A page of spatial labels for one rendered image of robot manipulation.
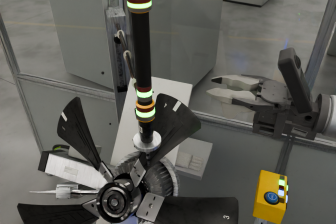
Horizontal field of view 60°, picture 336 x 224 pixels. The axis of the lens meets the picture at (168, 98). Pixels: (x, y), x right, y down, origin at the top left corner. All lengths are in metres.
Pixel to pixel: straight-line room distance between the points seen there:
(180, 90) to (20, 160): 2.10
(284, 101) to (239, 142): 1.08
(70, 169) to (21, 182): 1.63
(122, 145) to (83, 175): 0.19
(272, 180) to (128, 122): 0.60
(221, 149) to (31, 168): 1.78
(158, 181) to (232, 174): 0.83
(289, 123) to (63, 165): 0.86
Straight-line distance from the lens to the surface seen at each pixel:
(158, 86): 1.16
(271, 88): 0.57
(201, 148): 1.57
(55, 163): 1.22
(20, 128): 3.34
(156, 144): 0.72
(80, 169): 1.16
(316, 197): 1.84
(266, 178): 1.22
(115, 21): 1.18
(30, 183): 2.76
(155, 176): 1.03
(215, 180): 1.88
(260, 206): 1.15
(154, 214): 0.94
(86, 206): 1.02
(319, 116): 0.56
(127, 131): 1.19
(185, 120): 0.85
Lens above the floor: 1.97
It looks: 35 degrees down
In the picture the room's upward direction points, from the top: straight up
